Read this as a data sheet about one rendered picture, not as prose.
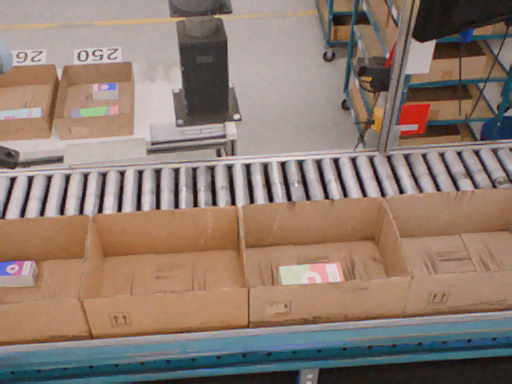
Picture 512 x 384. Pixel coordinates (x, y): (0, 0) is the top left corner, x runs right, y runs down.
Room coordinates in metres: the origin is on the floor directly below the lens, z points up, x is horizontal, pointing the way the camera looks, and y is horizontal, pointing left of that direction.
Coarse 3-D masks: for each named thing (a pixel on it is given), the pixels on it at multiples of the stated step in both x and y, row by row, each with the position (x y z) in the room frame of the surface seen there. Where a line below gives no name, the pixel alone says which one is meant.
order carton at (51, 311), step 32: (0, 224) 1.20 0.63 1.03; (32, 224) 1.21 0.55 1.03; (64, 224) 1.21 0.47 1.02; (0, 256) 1.20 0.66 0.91; (32, 256) 1.20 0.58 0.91; (64, 256) 1.21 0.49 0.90; (0, 288) 1.10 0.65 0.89; (32, 288) 1.10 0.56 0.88; (64, 288) 1.10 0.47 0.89; (0, 320) 0.91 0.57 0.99; (32, 320) 0.92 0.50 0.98; (64, 320) 0.92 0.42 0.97
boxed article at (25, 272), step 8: (0, 264) 1.15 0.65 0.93; (8, 264) 1.15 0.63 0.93; (16, 264) 1.15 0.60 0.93; (24, 264) 1.15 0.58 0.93; (32, 264) 1.15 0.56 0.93; (0, 272) 1.12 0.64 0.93; (8, 272) 1.12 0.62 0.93; (16, 272) 1.12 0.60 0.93; (24, 272) 1.12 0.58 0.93; (32, 272) 1.13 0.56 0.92; (0, 280) 1.11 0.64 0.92; (8, 280) 1.11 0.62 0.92; (16, 280) 1.11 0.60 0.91; (24, 280) 1.11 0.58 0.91; (32, 280) 1.11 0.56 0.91
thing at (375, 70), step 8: (360, 64) 1.88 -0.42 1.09; (368, 64) 1.87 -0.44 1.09; (376, 64) 1.87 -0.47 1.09; (384, 64) 1.87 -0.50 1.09; (360, 72) 1.86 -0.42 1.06; (368, 72) 1.86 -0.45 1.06; (376, 72) 1.86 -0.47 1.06; (384, 72) 1.86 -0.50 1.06; (368, 80) 1.89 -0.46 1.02; (376, 80) 1.88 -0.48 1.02
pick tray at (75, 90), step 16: (80, 64) 2.33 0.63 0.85; (96, 64) 2.34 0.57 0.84; (112, 64) 2.34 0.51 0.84; (128, 64) 2.34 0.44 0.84; (64, 80) 2.27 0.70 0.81; (80, 80) 2.33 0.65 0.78; (96, 80) 2.33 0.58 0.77; (112, 80) 2.34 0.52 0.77; (128, 80) 2.34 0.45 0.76; (64, 96) 2.20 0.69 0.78; (80, 96) 2.24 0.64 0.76; (128, 96) 2.23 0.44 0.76; (64, 112) 2.12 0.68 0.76; (128, 112) 2.11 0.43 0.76; (64, 128) 1.95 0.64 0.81; (80, 128) 1.95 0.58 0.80; (96, 128) 1.96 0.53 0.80; (112, 128) 1.96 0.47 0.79; (128, 128) 1.97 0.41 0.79
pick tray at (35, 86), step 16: (48, 64) 2.34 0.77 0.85; (0, 80) 2.32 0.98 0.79; (16, 80) 2.33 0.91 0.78; (32, 80) 2.33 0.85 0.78; (48, 80) 2.33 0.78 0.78; (0, 96) 2.25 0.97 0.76; (16, 96) 2.24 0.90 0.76; (32, 96) 2.24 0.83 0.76; (48, 96) 2.10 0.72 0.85; (48, 112) 2.04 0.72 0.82; (0, 128) 1.95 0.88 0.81; (16, 128) 1.95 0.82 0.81; (32, 128) 1.96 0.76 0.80; (48, 128) 1.98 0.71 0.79
